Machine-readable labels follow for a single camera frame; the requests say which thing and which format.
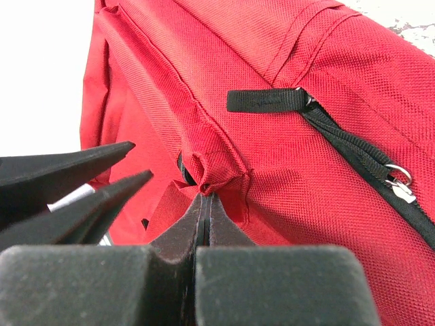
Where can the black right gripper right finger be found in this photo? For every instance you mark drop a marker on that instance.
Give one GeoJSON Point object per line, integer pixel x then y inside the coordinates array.
{"type": "Point", "coordinates": [240, 283]}

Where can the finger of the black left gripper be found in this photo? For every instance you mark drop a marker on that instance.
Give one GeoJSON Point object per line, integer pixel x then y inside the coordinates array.
{"type": "Point", "coordinates": [83, 222]}
{"type": "Point", "coordinates": [30, 183]}

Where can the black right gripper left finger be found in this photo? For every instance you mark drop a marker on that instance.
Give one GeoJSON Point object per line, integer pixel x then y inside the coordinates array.
{"type": "Point", "coordinates": [90, 285]}

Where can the red student backpack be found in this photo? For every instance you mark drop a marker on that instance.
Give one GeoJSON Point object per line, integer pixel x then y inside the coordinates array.
{"type": "Point", "coordinates": [312, 123]}

